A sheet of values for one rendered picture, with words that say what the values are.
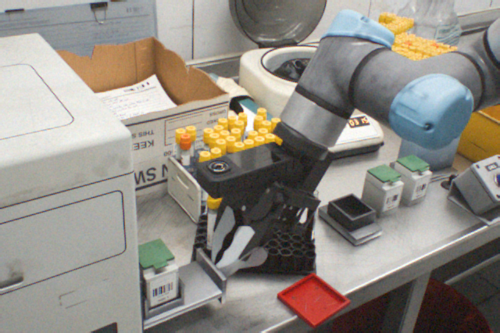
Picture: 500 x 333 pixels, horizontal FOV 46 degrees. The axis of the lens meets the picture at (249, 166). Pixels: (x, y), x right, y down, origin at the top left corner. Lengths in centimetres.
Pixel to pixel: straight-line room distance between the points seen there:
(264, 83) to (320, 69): 42
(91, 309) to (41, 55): 28
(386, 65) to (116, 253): 34
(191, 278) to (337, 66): 31
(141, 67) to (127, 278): 63
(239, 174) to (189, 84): 44
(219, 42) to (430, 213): 62
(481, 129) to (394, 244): 33
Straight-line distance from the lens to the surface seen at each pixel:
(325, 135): 68
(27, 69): 65
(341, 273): 84
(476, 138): 115
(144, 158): 92
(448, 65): 66
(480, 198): 100
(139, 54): 116
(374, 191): 94
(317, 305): 78
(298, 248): 82
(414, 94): 60
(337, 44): 67
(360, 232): 89
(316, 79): 67
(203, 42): 131
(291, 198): 70
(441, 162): 109
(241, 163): 67
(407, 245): 91
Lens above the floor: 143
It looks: 32 degrees down
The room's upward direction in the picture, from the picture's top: 4 degrees clockwise
